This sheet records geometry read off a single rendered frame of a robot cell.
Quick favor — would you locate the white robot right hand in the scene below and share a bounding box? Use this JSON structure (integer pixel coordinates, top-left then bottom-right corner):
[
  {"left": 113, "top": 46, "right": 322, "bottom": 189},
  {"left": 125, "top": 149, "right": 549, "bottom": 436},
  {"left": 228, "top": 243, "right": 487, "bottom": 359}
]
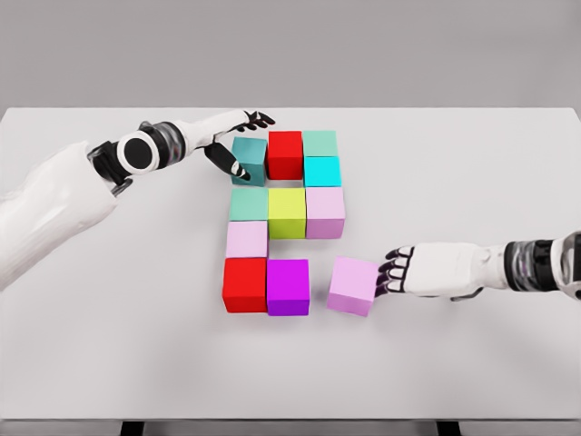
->
[{"left": 374, "top": 242, "right": 482, "bottom": 302}]

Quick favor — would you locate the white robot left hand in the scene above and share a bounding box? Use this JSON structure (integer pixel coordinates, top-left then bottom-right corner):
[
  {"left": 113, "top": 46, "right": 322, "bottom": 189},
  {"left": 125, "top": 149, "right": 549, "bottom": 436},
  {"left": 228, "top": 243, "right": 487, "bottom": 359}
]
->
[{"left": 198, "top": 109, "right": 277, "bottom": 183}]

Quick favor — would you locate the dark teal block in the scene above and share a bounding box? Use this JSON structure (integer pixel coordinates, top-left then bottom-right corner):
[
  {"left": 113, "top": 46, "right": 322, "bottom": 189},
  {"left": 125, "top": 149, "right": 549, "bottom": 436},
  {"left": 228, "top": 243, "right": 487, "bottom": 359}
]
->
[{"left": 231, "top": 136, "right": 269, "bottom": 188}]

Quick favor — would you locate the pale pink block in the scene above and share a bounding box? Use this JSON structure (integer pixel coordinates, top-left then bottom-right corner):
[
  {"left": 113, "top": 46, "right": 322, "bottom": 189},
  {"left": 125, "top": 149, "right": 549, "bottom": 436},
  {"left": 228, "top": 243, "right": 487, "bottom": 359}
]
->
[
  {"left": 224, "top": 220, "right": 270, "bottom": 261},
  {"left": 304, "top": 186, "right": 347, "bottom": 240},
  {"left": 326, "top": 254, "right": 382, "bottom": 318}
]

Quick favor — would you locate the red block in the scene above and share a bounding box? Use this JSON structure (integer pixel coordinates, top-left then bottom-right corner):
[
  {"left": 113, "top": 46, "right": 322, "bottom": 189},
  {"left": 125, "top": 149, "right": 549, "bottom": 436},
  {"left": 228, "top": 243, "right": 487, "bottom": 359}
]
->
[
  {"left": 222, "top": 257, "right": 269, "bottom": 314},
  {"left": 266, "top": 130, "right": 305, "bottom": 181}
]

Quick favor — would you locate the mint green block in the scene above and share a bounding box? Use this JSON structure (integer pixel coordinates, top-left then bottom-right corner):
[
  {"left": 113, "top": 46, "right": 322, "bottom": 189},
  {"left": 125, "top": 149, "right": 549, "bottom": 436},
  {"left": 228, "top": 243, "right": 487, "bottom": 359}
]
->
[
  {"left": 228, "top": 187, "right": 271, "bottom": 223},
  {"left": 302, "top": 129, "right": 339, "bottom": 159}
]

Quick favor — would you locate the yellow-green block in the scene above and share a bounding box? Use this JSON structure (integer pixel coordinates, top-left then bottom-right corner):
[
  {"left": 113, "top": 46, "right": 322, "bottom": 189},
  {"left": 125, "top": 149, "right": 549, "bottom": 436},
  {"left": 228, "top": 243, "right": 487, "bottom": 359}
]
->
[{"left": 267, "top": 187, "right": 308, "bottom": 241}]

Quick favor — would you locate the cyan block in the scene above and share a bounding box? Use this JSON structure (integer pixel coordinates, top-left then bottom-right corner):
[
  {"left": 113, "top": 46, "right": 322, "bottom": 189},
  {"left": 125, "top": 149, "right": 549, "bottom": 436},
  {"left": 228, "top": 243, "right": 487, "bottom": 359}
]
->
[{"left": 302, "top": 155, "right": 343, "bottom": 189}]

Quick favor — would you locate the magenta purple block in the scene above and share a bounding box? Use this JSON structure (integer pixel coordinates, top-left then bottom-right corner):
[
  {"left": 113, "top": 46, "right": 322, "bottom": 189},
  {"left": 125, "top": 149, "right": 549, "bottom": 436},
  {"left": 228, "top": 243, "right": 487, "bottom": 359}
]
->
[{"left": 265, "top": 258, "right": 311, "bottom": 317}]

